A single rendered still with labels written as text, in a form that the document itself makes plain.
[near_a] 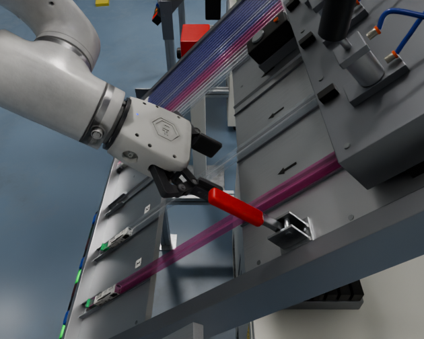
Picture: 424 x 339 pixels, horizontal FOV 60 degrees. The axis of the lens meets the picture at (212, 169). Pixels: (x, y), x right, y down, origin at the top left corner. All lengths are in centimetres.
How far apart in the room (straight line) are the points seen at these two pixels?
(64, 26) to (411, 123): 40
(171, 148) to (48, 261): 129
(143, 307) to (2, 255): 131
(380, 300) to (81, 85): 70
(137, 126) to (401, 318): 65
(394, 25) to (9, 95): 40
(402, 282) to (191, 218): 103
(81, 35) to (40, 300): 126
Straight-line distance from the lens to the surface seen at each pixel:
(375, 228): 33
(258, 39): 60
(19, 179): 209
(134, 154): 48
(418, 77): 33
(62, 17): 51
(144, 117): 49
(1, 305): 168
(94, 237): 78
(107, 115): 46
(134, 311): 57
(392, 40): 38
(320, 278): 38
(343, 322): 82
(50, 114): 46
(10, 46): 47
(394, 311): 87
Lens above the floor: 134
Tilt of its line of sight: 45 degrees down
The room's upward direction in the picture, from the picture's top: straight up
